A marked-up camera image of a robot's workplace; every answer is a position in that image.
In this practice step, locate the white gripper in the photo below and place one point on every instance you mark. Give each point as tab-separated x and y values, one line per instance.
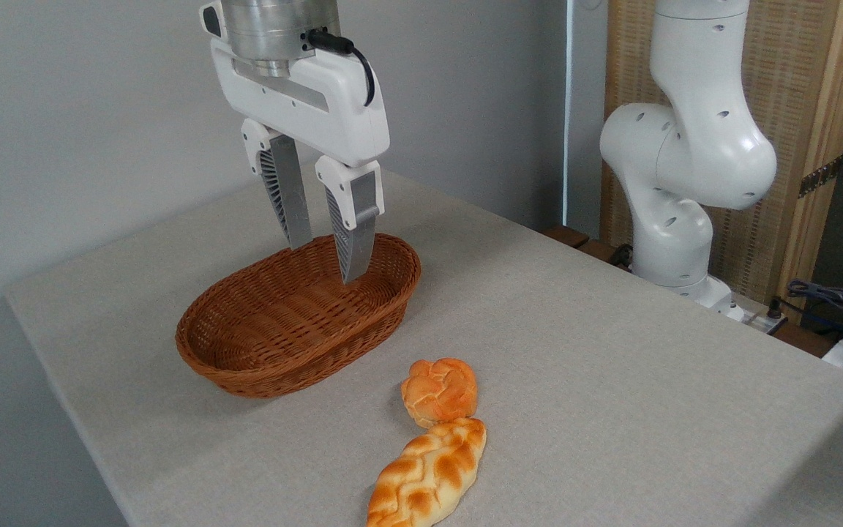
334	110

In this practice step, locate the dark metal screen hinge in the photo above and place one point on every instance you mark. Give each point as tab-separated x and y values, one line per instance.
820	177

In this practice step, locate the brown wicker oval basket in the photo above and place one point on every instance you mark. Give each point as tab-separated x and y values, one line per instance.
268	351

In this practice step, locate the round knotted bread roll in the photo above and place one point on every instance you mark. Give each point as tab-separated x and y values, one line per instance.
440	391

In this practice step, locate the long braided bread loaf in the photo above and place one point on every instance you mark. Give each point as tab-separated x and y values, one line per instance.
429	476

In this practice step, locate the grey tablecloth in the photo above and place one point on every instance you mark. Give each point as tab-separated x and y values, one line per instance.
612	402

